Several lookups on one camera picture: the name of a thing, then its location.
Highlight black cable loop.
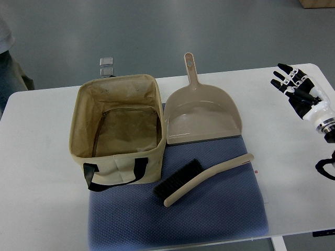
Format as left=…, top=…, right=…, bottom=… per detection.
left=315, top=150, right=335, bottom=181

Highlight blue textured mat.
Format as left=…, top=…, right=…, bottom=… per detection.
left=87, top=102, right=270, bottom=251

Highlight white table leg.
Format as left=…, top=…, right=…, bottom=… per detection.
left=271, top=236, right=287, bottom=251

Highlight black table control panel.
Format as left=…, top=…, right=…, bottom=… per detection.
left=312, top=229, right=335, bottom=237

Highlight beige plastic dustpan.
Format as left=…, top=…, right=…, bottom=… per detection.
left=164, top=53, right=242, bottom=145

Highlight brown cardboard box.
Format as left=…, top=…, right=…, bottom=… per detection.
left=299, top=0, right=335, bottom=8

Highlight beige hand broom black bristles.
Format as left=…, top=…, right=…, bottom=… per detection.
left=153, top=153, right=254, bottom=207

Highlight upper metal floor plate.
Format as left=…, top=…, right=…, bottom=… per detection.
left=99, top=57, right=113, bottom=67

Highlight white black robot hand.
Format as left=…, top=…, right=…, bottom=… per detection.
left=271, top=63, right=334, bottom=124

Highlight person in grey clothes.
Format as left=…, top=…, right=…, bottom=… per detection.
left=1, top=16, right=35, bottom=116

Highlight yellow fabric bag black handles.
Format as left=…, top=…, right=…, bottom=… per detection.
left=69, top=74, right=166, bottom=192

